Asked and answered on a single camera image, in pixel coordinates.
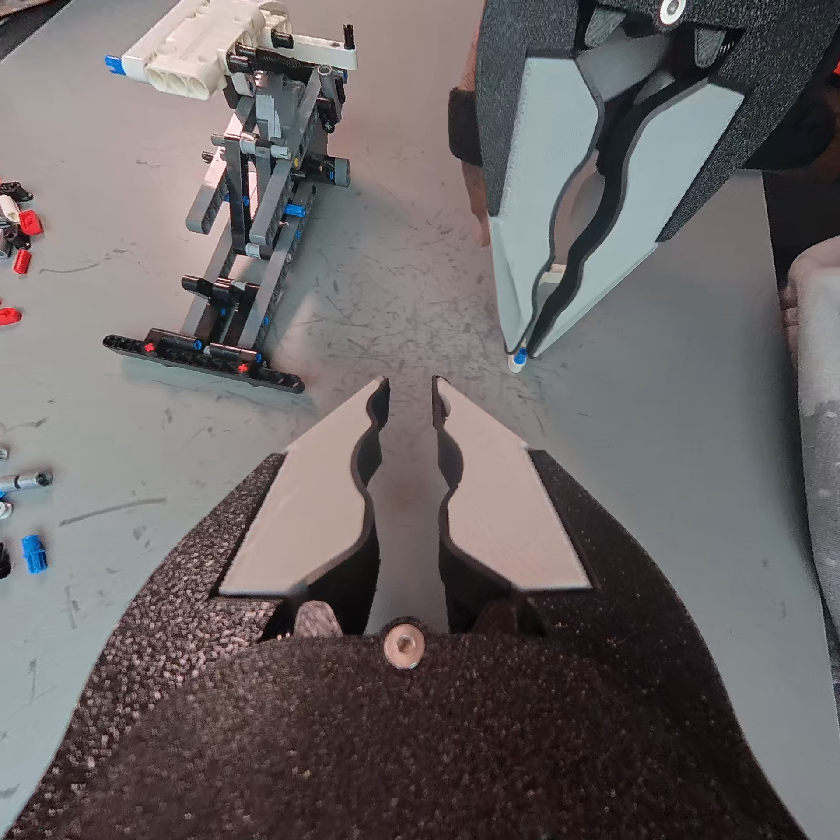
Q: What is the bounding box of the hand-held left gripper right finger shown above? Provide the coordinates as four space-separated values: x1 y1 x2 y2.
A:
431 376 593 632

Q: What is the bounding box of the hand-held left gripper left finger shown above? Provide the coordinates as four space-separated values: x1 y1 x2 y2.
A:
218 376 391 635

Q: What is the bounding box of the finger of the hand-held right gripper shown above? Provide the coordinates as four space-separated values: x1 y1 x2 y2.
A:
487 56 606 355
527 79 747 360

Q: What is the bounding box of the white angled brick beam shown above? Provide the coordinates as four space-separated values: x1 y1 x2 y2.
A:
508 262 567 375

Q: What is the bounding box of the brick-built truck chassis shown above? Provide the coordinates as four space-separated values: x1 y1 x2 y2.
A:
101 0 361 395

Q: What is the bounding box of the grey desk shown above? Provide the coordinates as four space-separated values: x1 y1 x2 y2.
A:
0 0 840 840

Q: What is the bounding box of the person's right hand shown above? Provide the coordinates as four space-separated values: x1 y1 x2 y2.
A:
461 163 493 248

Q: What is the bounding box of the grey bleached hoodie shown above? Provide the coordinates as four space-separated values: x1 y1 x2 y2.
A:
777 236 840 657

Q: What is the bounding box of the pile of blue black brick pins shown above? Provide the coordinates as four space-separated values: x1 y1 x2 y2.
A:
0 446 55 581

